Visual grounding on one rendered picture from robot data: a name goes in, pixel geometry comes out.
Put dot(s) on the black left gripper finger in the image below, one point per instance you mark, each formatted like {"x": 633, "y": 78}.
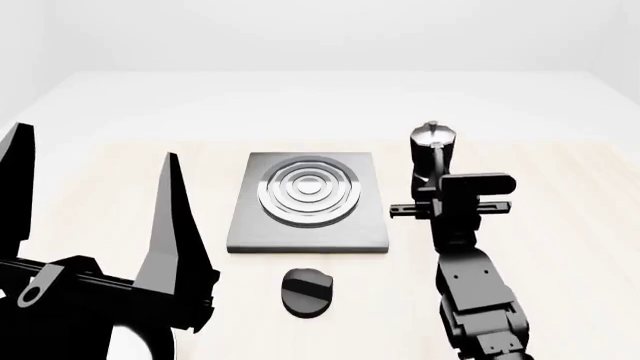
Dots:
{"x": 172, "y": 232}
{"x": 17, "y": 187}

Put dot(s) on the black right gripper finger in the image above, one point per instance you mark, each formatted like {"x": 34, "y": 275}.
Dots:
{"x": 425, "y": 193}

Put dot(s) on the black silver moka pot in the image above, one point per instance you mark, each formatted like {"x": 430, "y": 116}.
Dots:
{"x": 430, "y": 150}

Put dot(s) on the silver square stove plate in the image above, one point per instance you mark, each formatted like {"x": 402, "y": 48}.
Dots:
{"x": 307, "y": 204}

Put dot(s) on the black stove knob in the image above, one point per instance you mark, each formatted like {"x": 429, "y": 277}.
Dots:
{"x": 306, "y": 292}

